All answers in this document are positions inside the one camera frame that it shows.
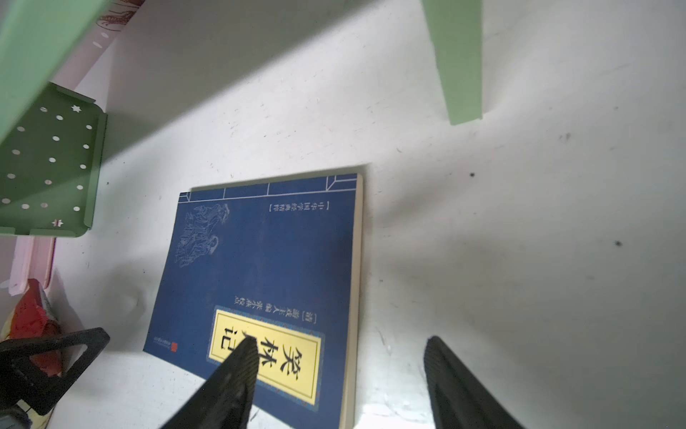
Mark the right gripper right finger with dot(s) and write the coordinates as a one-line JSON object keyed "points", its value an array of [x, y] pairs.
{"points": [[458, 398]]}

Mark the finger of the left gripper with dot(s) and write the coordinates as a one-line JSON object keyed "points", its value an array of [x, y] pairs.
{"points": [[38, 372]]}

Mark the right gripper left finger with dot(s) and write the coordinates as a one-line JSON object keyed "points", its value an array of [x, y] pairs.
{"points": [[226, 397]]}

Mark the red snack bag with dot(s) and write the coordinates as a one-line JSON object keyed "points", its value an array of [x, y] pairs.
{"points": [[30, 318]]}

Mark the pink rectangular case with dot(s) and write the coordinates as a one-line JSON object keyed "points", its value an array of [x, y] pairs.
{"points": [[33, 260]]}

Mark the green wooden two-tier shelf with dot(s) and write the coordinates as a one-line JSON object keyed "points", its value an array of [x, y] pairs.
{"points": [[172, 58]]}

